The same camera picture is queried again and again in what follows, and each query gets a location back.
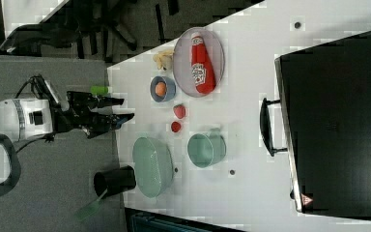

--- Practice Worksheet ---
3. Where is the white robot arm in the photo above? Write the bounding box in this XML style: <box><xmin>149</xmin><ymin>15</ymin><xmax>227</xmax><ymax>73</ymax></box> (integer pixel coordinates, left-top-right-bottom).
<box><xmin>0</xmin><ymin>91</ymin><xmax>134</xmax><ymax>197</ymax></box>

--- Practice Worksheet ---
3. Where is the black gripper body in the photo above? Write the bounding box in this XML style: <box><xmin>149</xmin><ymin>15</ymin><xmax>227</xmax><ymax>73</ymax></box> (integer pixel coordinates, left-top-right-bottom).
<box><xmin>52</xmin><ymin>91</ymin><xmax>102</xmax><ymax>139</ymax></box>

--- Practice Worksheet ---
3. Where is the orange fruit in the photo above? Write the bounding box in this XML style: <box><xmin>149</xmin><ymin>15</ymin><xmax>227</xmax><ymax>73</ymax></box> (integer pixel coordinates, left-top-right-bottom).
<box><xmin>155</xmin><ymin>82</ymin><xmax>166</xmax><ymax>98</ymax></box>

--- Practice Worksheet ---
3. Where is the small blue bowl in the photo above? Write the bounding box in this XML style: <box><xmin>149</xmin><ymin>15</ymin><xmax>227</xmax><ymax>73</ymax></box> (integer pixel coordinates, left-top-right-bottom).
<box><xmin>150</xmin><ymin>76</ymin><xmax>176</xmax><ymax>102</ymax></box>

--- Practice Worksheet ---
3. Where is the green spatula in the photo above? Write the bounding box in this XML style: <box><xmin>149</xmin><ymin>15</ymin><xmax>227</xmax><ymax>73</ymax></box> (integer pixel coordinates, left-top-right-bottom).
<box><xmin>74</xmin><ymin>190</ymin><xmax>107</xmax><ymax>221</ymax></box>

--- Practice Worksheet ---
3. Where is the black office chair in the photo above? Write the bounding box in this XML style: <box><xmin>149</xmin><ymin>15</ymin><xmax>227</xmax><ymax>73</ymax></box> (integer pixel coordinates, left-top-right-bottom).
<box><xmin>0</xmin><ymin>0</ymin><xmax>182</xmax><ymax>62</ymax></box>

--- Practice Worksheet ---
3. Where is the green cylinder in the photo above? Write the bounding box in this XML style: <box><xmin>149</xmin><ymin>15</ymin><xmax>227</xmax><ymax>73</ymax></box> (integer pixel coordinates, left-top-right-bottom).
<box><xmin>90</xmin><ymin>85</ymin><xmax>109</xmax><ymax>96</ymax></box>

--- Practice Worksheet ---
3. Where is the green cup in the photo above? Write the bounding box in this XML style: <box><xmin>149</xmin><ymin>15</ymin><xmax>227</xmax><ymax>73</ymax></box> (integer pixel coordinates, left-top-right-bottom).
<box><xmin>187</xmin><ymin>128</ymin><xmax>226</xmax><ymax>168</ymax></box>

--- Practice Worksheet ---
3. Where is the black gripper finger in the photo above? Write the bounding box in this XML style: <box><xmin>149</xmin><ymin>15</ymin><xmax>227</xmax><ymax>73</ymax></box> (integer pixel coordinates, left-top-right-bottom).
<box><xmin>99</xmin><ymin>97</ymin><xmax>125</xmax><ymax>108</ymax></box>
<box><xmin>101</xmin><ymin>113</ymin><xmax>134</xmax><ymax>130</ymax></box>

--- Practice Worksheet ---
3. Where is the smaller red strawberry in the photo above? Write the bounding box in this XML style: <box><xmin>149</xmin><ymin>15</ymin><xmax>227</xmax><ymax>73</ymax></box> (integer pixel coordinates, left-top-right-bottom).
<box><xmin>171</xmin><ymin>122</ymin><xmax>182</xmax><ymax>132</ymax></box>

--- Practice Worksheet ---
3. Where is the green colander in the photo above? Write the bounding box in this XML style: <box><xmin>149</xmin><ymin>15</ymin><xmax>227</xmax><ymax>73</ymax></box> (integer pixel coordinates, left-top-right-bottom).
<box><xmin>132</xmin><ymin>137</ymin><xmax>174</xmax><ymax>198</ymax></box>

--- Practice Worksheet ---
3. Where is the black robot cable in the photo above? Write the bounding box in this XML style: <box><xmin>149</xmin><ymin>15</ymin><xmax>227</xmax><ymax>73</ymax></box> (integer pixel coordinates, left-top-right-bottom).
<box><xmin>14</xmin><ymin>74</ymin><xmax>55</xmax><ymax>154</ymax></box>

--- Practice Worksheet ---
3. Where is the larger red strawberry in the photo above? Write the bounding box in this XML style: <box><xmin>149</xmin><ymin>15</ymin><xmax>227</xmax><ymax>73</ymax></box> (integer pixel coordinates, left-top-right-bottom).
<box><xmin>173</xmin><ymin>104</ymin><xmax>186</xmax><ymax>119</ymax></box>

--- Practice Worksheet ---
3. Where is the red ketchup bottle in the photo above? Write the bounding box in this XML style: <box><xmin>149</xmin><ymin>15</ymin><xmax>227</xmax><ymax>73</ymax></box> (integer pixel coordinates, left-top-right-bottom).
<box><xmin>191</xmin><ymin>32</ymin><xmax>216</xmax><ymax>95</ymax></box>

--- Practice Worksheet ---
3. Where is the oven door with black handle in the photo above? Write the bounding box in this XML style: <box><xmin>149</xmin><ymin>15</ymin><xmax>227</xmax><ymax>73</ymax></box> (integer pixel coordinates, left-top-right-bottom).
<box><xmin>260</xmin><ymin>57</ymin><xmax>304</xmax><ymax>213</ymax></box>

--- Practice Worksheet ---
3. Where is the black toaster oven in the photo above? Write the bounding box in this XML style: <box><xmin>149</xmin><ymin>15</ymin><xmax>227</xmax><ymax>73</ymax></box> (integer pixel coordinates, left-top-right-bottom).
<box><xmin>275</xmin><ymin>31</ymin><xmax>371</xmax><ymax>220</ymax></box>

